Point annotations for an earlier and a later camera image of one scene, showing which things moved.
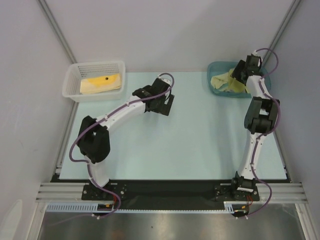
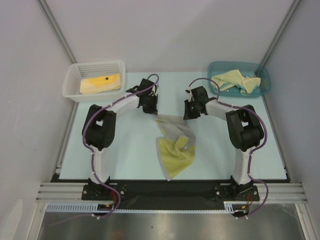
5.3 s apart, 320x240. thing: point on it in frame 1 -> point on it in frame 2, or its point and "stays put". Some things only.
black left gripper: (164, 109) -> (153, 110)
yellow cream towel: (105, 83) stays put
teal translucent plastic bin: (214, 67) stays put
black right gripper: (238, 73) -> (190, 113)
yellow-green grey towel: (234, 85) -> (176, 149)
